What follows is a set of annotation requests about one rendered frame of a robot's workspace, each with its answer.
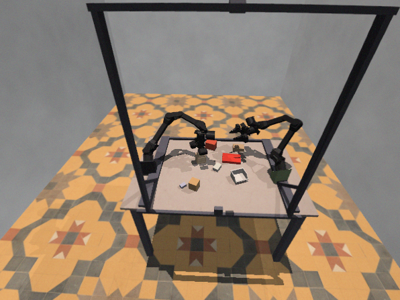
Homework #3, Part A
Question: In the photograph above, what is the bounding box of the orange-red cube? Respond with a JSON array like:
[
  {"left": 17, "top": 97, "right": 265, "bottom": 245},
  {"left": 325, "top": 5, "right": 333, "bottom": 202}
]
[{"left": 205, "top": 140, "right": 217, "bottom": 150}]

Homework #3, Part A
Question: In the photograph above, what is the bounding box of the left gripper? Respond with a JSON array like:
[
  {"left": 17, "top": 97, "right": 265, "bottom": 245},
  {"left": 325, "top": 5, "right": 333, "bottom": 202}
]
[{"left": 194, "top": 138, "right": 208, "bottom": 156}]

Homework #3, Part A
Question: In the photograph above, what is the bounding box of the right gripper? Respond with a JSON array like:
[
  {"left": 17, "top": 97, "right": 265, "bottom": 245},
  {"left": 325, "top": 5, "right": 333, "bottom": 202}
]
[{"left": 229, "top": 123, "right": 252, "bottom": 143}]

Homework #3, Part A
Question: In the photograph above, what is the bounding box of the red flat block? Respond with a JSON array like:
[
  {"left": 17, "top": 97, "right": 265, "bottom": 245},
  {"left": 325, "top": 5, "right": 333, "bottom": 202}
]
[{"left": 222, "top": 153, "right": 241, "bottom": 164}]

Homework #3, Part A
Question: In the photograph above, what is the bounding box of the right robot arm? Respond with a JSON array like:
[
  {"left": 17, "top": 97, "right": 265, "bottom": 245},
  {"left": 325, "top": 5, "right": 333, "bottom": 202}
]
[{"left": 240, "top": 115, "right": 303, "bottom": 171}]

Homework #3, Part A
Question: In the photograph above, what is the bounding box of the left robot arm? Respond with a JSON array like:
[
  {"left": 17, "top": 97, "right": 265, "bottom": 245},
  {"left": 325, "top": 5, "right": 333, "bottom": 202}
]
[{"left": 142, "top": 111, "right": 215, "bottom": 161}]

